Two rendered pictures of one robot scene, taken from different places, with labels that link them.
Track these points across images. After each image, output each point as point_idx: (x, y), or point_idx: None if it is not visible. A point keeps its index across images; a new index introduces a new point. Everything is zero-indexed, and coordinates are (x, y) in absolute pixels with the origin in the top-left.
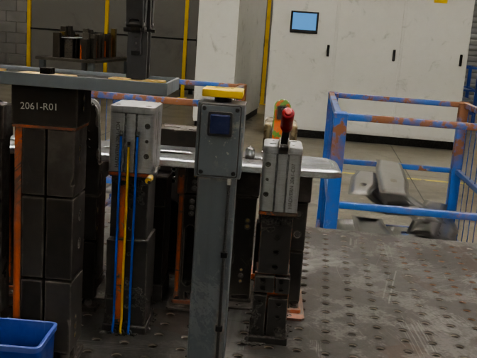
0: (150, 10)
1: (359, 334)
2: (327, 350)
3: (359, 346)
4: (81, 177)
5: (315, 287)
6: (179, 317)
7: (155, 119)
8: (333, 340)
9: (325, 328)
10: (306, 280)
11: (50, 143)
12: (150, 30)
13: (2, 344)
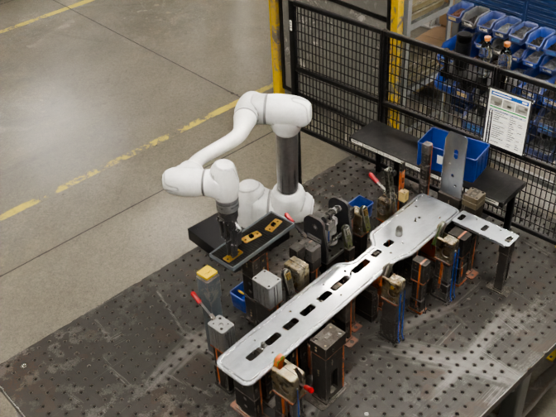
0: (231, 238)
1: (203, 416)
2: (201, 395)
3: (194, 407)
4: (248, 273)
5: None
6: None
7: (255, 285)
8: (206, 403)
9: (218, 408)
10: None
11: None
12: (232, 244)
13: (237, 285)
